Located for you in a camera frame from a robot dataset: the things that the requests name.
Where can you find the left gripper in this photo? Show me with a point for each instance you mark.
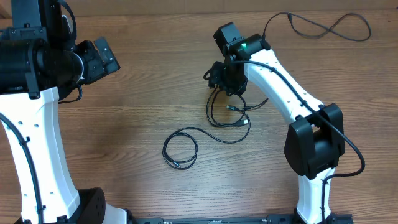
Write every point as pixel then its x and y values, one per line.
pixel 94 68

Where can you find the cardboard wall panel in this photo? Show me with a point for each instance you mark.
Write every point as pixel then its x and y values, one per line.
pixel 83 8

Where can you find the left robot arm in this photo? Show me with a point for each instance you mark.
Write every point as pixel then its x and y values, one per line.
pixel 41 64

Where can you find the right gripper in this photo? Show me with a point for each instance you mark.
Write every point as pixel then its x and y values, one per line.
pixel 214 74

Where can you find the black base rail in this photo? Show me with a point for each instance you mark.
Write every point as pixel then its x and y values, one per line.
pixel 270 219

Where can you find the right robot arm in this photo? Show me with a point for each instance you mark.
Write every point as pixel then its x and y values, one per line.
pixel 313 144

